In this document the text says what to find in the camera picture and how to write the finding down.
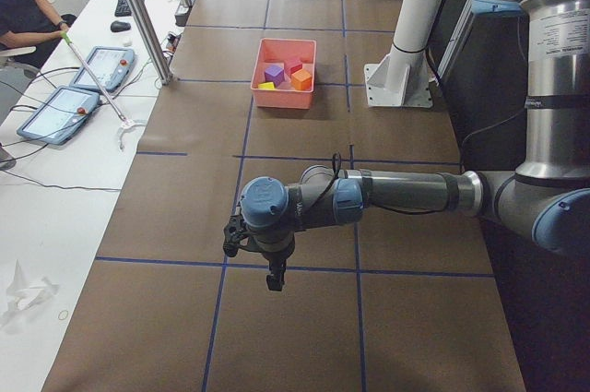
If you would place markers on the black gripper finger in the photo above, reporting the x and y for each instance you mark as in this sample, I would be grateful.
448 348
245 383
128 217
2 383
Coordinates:
275 279

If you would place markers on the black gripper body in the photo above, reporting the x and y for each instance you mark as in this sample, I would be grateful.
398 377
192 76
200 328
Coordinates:
275 258

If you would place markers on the yellow foam block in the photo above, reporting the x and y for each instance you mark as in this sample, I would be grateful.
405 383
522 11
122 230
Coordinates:
267 85

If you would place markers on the orange foam block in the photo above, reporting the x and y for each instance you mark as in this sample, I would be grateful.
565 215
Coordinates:
301 80

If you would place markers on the purple foam block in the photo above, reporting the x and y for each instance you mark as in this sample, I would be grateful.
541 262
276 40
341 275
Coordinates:
274 74

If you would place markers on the red foam block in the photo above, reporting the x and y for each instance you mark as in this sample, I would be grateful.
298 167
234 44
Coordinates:
292 65

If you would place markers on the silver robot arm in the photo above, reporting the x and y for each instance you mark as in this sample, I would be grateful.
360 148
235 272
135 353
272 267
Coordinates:
546 199

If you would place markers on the pink plastic bin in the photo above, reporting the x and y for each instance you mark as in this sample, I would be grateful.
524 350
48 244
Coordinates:
275 52

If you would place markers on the crumpled white tissue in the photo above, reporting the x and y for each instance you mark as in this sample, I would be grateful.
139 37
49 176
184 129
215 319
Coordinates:
25 299

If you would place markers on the far teach pendant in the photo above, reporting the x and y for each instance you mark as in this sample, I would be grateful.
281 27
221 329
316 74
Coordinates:
109 64

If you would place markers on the teach pendant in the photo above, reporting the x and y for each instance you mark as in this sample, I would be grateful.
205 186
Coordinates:
109 64
60 116

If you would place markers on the near teach pendant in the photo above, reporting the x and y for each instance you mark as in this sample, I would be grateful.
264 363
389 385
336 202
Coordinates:
60 116

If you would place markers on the black computer mouse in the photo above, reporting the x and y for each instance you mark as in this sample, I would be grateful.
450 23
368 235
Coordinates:
120 26

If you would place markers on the long metal rod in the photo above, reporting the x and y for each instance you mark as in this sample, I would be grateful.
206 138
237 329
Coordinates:
127 123

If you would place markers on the seated person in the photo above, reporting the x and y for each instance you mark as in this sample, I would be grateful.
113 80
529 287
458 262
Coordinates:
26 23

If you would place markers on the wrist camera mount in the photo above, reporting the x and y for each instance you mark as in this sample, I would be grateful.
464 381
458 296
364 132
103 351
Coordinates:
236 236

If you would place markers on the white mast base bracket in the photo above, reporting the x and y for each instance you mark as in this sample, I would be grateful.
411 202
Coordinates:
400 80

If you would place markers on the aluminium frame post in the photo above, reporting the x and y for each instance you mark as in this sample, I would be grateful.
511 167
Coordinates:
150 40

